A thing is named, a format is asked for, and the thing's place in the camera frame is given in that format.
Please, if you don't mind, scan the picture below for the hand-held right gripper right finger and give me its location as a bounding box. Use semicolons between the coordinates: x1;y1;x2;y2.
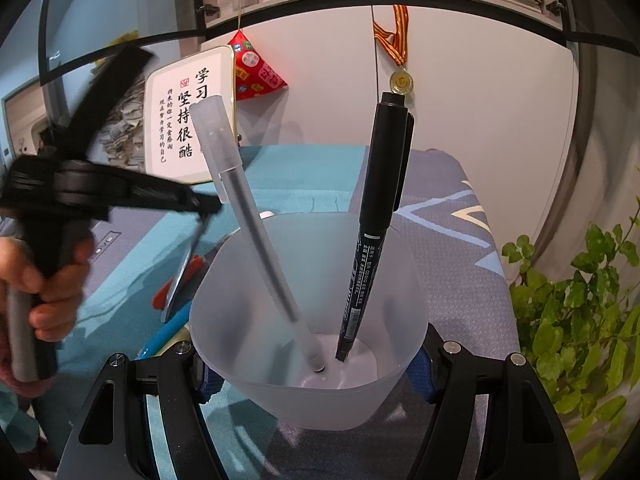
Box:
405;327;581;480

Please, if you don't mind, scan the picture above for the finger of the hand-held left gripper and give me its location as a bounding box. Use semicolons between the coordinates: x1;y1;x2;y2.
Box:
94;166;222;217
54;44;154;162

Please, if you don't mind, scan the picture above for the teal desk mat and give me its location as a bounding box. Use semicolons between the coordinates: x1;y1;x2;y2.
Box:
0;144;371;480

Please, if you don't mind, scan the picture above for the red pen with clear cap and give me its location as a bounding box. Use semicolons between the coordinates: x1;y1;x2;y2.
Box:
151;254;207;311

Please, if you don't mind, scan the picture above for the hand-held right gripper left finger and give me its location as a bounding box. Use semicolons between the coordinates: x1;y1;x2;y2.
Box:
56;341;226;480

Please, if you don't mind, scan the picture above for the grey utility knife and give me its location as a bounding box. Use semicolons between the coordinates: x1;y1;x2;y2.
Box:
160;210;209;324

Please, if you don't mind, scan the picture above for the green leafy plant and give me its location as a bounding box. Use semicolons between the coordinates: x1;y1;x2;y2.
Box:
501;167;640;480

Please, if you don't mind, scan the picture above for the gold medal with striped ribbon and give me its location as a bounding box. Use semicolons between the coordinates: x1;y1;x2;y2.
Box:
372;5;416;96

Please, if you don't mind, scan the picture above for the white calligraphy sign board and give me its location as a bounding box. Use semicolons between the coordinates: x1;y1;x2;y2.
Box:
144;45;240;185

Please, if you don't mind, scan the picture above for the red pyramid hanging ornament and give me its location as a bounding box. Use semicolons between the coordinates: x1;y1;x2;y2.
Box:
227;30;289;102

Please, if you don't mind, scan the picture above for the person's left hand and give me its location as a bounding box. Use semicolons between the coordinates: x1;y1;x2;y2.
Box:
0;236;94;342

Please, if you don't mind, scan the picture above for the translucent plastic pen cup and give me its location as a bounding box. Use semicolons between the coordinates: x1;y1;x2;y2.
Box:
189;211;430;432

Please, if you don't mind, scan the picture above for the black marker pen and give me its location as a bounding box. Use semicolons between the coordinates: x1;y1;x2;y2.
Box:
335;91;416;363

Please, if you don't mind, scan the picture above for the stack of newspapers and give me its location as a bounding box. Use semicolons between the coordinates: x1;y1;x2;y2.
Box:
95;77;148;176

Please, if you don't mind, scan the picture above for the blue pen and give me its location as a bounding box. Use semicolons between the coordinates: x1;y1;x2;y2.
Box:
137;300;194;359

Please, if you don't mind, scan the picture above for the frosted translucent pen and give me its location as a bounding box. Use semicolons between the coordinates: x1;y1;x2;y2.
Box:
191;95;329;374

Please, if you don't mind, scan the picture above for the grey wall cabinet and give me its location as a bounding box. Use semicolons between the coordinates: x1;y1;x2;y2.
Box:
200;0;596;271

